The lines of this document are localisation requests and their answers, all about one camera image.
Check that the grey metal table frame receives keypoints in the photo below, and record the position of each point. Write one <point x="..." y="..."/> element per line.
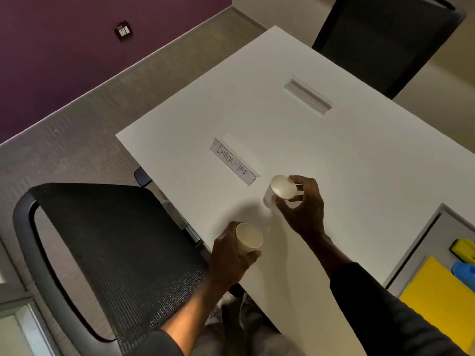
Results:
<point x="169" y="207"/>

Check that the black mesh office chair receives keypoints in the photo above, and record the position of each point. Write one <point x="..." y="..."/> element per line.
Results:
<point x="122" y="255"/>
<point x="382" y="37"/>

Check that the yellow paper folder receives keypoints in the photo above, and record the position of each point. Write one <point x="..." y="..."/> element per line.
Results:
<point x="441" y="304"/>

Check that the person's left hand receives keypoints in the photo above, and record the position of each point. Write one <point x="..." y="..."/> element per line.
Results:
<point x="228" y="257"/>

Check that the person's left forearm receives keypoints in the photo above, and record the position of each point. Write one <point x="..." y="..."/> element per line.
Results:
<point x="193" y="315"/>

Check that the white paper cup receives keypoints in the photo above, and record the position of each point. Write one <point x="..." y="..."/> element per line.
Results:
<point x="282" y="186"/>
<point x="248" y="236"/>

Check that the person's right forearm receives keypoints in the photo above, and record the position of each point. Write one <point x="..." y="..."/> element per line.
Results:
<point x="371" y="304"/>

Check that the wall power socket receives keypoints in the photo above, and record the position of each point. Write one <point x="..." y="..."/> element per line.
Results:
<point x="123" y="31"/>

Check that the person's left thumb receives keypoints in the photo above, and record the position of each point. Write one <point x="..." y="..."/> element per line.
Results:
<point x="254" y="256"/>

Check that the blue plastic object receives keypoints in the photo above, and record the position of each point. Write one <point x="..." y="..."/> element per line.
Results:
<point x="465" y="272"/>

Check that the grey storage tray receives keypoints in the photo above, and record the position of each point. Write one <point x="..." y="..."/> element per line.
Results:
<point x="432" y="237"/>

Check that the person's right thumb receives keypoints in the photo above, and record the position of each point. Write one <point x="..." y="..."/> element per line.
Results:
<point x="285" y="203"/>

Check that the person's right hand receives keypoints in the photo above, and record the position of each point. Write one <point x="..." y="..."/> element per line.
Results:
<point x="306" y="213"/>

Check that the person's grey trousers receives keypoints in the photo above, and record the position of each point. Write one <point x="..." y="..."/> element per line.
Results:
<point x="252" y="329"/>

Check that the yellow plastic object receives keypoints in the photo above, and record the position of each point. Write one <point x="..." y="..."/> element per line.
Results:
<point x="464" y="250"/>

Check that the grey glass cabinet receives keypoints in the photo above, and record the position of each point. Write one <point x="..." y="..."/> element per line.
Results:
<point x="18" y="326"/>

